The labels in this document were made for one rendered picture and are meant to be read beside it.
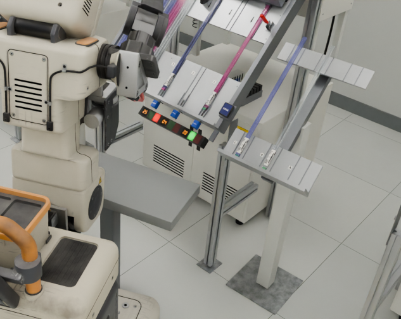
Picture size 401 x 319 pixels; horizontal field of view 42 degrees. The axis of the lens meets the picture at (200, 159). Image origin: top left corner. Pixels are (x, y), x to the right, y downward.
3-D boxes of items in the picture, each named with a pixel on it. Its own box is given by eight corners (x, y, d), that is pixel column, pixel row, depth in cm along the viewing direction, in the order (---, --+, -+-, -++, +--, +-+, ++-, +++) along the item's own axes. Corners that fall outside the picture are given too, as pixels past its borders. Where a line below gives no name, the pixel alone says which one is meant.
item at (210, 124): (220, 132, 205) (213, 125, 199) (106, 76, 238) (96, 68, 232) (221, 130, 206) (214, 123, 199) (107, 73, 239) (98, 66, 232)
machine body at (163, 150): (242, 233, 260) (261, 124, 226) (141, 173, 295) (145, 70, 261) (308, 180, 303) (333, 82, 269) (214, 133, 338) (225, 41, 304)
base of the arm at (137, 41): (105, 52, 126) (153, 61, 124) (115, 24, 129) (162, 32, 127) (113, 70, 134) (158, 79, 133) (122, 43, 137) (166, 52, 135)
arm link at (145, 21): (129, 33, 129) (150, 42, 130) (140, -1, 132) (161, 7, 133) (123, 50, 137) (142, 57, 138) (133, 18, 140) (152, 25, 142)
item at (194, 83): (218, 127, 203) (216, 124, 201) (104, 71, 236) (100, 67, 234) (244, 85, 205) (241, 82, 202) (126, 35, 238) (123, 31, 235)
